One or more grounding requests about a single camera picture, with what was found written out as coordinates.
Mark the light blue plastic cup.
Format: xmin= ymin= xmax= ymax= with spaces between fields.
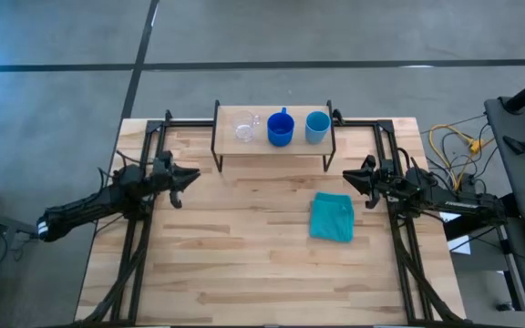
xmin=304 ymin=110 xmax=332 ymax=146

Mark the teal folded cloth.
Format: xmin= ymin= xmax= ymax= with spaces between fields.
xmin=308 ymin=191 xmax=355 ymax=244

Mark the clear glass mug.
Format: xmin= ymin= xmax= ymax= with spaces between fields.
xmin=232 ymin=110 xmax=263 ymax=144

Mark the black metal table frame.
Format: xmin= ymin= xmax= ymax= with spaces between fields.
xmin=75 ymin=108 xmax=471 ymax=327

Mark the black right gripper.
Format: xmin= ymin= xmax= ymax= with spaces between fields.
xmin=342 ymin=154 xmax=405 ymax=210

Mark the dark grey desk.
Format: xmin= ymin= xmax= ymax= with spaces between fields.
xmin=484 ymin=95 xmax=525 ymax=328

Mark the wooden shelf with black legs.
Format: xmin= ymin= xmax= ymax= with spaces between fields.
xmin=211 ymin=99 xmax=337 ymax=173

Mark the white paper sheet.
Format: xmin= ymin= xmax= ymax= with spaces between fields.
xmin=446 ymin=212 xmax=472 ymax=255

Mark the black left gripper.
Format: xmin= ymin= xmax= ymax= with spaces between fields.
xmin=146 ymin=150 xmax=201 ymax=210

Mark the dark blue plastic mug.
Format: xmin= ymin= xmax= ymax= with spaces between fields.
xmin=266 ymin=107 xmax=296 ymax=148

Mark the yellow cable with connector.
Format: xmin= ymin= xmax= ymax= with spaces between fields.
xmin=427 ymin=123 xmax=496 ymax=190

